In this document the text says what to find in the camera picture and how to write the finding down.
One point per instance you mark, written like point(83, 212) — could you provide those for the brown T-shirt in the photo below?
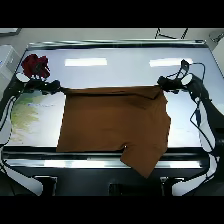
point(113, 123)

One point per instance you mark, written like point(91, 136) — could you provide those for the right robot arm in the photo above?
point(208, 110)

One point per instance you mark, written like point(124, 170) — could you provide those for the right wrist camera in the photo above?
point(184, 66)

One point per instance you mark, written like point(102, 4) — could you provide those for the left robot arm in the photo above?
point(16, 87)

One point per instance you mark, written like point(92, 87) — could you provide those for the silver frame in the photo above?
point(106, 164)

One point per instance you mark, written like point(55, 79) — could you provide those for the red garment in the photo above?
point(35, 66)

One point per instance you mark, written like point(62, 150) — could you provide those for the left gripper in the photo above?
point(50, 86)

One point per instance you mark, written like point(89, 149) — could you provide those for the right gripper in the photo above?
point(166, 83)

